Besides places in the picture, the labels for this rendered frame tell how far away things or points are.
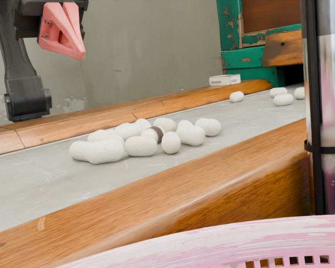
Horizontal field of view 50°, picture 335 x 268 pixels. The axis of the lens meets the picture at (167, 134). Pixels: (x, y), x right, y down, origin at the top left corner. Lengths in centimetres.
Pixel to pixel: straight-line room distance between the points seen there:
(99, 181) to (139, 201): 13
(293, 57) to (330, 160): 59
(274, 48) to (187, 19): 125
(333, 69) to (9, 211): 22
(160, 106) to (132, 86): 176
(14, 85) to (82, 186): 52
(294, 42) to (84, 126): 47
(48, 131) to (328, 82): 39
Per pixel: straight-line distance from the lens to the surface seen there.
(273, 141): 25
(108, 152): 34
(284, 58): 80
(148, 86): 228
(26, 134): 51
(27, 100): 78
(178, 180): 19
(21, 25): 55
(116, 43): 247
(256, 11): 92
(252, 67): 91
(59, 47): 52
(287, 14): 88
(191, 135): 36
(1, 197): 31
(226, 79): 79
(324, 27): 20
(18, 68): 81
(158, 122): 44
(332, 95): 20
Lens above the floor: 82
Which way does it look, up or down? 11 degrees down
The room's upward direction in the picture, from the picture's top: 7 degrees counter-clockwise
